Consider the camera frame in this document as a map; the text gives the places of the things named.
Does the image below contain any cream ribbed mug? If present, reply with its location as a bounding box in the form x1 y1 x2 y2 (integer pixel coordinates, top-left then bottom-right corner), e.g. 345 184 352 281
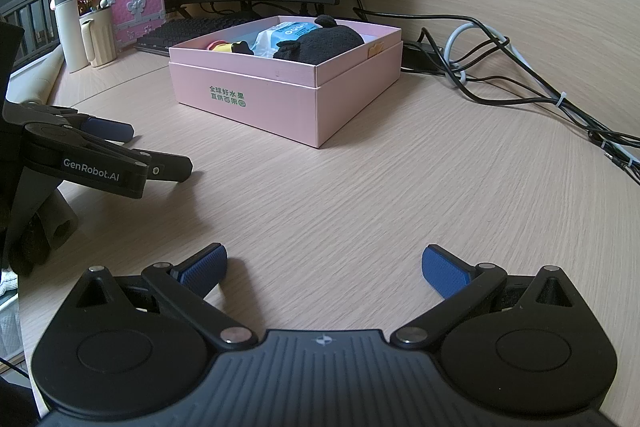
79 7 120 68

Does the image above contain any grey cable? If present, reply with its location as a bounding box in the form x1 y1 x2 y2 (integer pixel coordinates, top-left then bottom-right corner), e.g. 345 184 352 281
445 23 640 168

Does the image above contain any dark window railing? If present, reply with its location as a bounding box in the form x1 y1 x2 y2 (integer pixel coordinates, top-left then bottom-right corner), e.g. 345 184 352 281
0 0 57 58

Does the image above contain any black cable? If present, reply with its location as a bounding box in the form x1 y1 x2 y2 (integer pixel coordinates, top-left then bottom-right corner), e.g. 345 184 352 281
415 27 640 158
352 0 640 185

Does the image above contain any cream tumbler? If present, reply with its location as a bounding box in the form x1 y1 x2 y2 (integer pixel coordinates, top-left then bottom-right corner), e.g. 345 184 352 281
51 0 90 74

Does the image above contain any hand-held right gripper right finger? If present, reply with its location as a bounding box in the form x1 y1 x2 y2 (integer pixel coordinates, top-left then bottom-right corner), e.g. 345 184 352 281
390 245 588 348

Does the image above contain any pink treasure chest box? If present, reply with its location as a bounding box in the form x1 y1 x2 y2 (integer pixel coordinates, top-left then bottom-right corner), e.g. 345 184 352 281
104 0 167 50

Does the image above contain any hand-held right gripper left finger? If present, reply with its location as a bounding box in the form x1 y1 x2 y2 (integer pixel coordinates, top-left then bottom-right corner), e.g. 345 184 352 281
62 243 253 347

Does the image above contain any black cable adapter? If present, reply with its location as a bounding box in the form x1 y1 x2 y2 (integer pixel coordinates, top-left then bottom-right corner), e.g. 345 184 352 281
402 41 446 70

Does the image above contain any black keyboard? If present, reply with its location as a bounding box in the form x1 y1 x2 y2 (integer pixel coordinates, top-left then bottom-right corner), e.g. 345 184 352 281
135 16 263 56

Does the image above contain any black plush toy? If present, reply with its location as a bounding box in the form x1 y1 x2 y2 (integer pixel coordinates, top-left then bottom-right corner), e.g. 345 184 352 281
272 14 366 62

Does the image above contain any beige rolled mat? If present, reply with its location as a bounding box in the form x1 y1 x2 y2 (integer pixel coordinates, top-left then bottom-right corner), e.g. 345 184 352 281
7 44 65 105

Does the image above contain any pink cardboard box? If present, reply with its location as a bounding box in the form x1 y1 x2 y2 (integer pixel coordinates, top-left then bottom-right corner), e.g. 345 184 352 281
168 14 404 149

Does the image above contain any blue and white tissue packet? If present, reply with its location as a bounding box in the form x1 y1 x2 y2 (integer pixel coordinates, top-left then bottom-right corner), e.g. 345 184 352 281
252 22 321 58

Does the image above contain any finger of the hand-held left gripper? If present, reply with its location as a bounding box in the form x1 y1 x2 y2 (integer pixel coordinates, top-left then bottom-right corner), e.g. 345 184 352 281
4 103 134 144
25 123 194 182

